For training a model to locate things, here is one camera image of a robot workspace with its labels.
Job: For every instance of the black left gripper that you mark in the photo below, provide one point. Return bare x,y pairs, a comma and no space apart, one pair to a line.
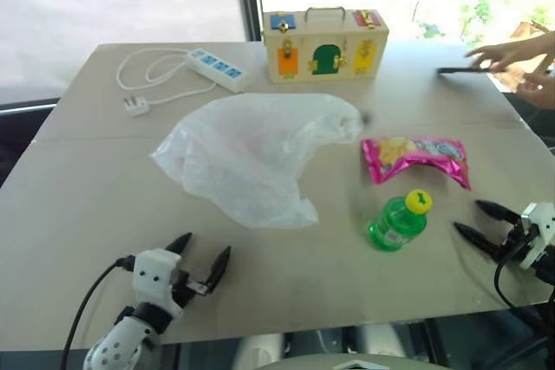
184,290

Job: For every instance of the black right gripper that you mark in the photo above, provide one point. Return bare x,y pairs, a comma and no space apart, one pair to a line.
516,241

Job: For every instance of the black object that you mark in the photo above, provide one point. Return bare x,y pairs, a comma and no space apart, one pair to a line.
457,70

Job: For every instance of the person's right forearm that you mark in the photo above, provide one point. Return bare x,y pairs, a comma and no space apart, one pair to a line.
544,46

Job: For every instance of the person's left hand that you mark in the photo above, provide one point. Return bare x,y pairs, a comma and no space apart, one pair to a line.
542,90

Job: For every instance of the person's right hand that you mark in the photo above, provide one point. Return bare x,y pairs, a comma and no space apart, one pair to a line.
503,56

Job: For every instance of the green bottle with yellow cap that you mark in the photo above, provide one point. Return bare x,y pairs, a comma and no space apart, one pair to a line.
394,227

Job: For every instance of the pink snack packet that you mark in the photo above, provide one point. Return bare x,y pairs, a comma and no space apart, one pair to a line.
416,154

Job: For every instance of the translucent white plastic bag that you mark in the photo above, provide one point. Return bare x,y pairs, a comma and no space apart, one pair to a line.
243,149

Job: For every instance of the white power plug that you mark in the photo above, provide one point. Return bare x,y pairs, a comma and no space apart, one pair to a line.
138,106

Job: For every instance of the white power strip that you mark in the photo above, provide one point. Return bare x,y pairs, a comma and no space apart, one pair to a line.
219,69

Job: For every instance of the brown cardboard box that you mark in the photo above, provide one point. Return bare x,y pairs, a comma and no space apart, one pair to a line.
522,32

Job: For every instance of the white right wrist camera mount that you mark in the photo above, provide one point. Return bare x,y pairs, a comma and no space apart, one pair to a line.
537,218

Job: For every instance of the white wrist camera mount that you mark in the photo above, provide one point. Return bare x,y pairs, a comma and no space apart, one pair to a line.
152,277
537,218

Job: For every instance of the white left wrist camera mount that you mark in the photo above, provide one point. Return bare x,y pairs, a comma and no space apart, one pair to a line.
152,277

